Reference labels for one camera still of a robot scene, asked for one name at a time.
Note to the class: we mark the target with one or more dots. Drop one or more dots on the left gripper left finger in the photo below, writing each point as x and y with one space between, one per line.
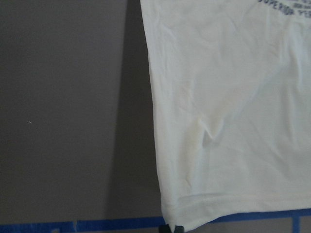
164 229

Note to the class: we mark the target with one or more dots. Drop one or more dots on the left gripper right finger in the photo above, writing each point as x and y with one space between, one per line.
179 229

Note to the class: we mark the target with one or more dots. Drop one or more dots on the cream long-sleeve graphic shirt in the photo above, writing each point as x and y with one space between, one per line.
231 89

